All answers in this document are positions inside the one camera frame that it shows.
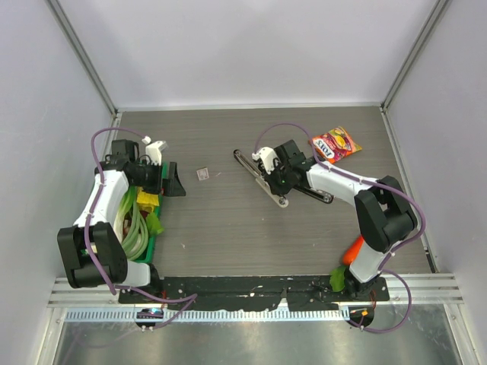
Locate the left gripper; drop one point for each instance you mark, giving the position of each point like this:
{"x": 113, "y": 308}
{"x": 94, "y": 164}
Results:
{"x": 172, "y": 186}

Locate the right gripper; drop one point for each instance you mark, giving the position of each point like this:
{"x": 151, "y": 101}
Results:
{"x": 276, "y": 188}

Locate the red white staple box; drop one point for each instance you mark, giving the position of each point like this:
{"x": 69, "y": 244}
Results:
{"x": 202, "y": 174}

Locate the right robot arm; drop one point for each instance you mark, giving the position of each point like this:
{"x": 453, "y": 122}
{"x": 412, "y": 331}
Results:
{"x": 384, "y": 215}

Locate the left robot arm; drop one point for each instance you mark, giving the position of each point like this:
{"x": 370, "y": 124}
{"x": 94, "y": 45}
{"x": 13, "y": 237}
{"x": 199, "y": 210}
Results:
{"x": 91, "y": 251}

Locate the green plastic tray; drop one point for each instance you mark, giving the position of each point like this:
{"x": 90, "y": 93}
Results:
{"x": 142, "y": 247}

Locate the yellow white toy cabbage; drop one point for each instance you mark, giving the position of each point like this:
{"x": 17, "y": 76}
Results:
{"x": 147, "y": 201}

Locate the green toy leaf sprig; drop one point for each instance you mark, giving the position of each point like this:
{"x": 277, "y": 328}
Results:
{"x": 153, "y": 224}

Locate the orange candy bag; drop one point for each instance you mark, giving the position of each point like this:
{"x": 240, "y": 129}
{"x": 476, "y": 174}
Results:
{"x": 335, "y": 144}

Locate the orange toy carrot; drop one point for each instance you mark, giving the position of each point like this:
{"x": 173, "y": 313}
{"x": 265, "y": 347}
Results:
{"x": 352, "y": 252}

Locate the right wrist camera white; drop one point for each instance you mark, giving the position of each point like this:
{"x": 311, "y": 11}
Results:
{"x": 267, "y": 160}

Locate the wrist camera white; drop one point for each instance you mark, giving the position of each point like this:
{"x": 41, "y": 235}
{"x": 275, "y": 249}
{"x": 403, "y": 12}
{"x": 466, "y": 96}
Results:
{"x": 267, "y": 160}
{"x": 154, "y": 149}

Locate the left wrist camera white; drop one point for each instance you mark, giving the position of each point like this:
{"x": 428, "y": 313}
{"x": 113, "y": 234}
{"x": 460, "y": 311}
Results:
{"x": 154, "y": 149}

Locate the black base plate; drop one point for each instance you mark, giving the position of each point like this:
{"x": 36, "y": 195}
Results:
{"x": 250, "y": 293}

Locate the white slotted cable duct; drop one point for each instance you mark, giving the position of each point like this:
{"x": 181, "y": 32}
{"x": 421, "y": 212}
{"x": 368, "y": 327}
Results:
{"x": 126, "y": 314}

